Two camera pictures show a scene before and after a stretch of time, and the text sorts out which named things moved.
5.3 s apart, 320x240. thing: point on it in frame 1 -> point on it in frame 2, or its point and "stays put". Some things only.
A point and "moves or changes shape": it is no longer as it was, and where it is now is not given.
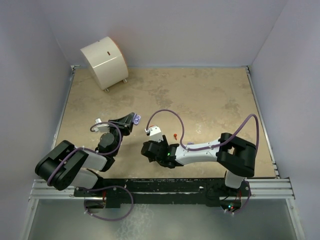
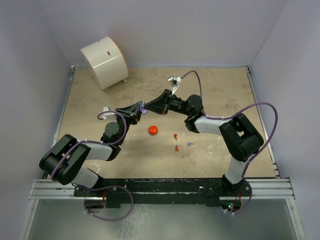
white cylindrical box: [106, 62] stays put
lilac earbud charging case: [136, 119] moves or changes shape
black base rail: [114, 191] stays put
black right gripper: [164, 142] -> [159, 105]
